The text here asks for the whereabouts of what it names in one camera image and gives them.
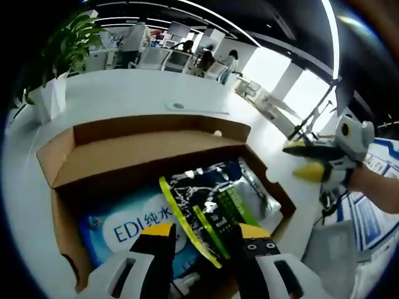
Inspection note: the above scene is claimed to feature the white office chair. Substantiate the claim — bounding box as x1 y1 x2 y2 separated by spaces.
163 51 191 74
205 62 228 82
140 48 171 71

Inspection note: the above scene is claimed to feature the black silver foil pouch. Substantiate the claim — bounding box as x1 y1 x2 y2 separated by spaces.
158 157 283 269

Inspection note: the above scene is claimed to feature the white blue display board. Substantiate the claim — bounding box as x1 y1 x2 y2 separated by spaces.
336 136 399 259

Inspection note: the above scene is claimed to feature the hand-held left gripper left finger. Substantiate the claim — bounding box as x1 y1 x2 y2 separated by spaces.
74 222 178 299

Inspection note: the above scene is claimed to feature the blue soft wet wipes pack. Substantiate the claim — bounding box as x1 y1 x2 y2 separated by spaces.
77 186 200 278

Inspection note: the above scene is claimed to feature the black tripod stand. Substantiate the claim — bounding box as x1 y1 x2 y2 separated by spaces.
288 79 342 141

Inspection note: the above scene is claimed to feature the brown cardboard shoe box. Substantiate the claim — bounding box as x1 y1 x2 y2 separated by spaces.
36 115 297 293

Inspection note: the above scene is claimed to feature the person's right hand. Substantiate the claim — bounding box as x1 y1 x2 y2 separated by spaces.
346 161 380 201

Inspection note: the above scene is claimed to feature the white bottle clear cap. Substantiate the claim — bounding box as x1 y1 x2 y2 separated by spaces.
173 270 201 294

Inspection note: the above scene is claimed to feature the green plant in white pot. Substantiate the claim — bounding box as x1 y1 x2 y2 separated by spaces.
18 12 110 122

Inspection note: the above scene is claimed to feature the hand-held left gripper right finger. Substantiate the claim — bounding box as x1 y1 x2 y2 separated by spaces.
232 222 336 299

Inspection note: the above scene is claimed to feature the dark grey panel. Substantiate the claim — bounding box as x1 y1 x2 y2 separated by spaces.
335 77 357 116

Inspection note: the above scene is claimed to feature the white office desk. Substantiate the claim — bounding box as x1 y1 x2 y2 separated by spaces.
84 46 122 72

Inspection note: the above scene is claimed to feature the ceiling light strip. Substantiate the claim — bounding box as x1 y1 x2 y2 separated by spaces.
320 0 341 82

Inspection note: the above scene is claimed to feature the grey mesh office chair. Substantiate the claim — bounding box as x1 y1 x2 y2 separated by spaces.
311 219 359 268

